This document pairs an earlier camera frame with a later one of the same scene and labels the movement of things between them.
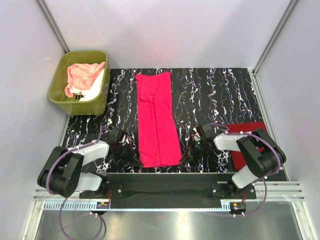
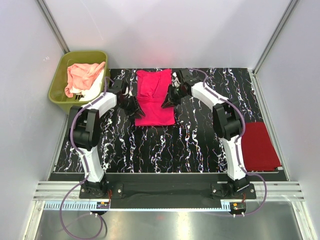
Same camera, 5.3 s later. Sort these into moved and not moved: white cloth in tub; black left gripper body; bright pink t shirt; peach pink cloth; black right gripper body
Moved: black left gripper body; bright pink t shirt; black right gripper body
Not moved: white cloth in tub; peach pink cloth
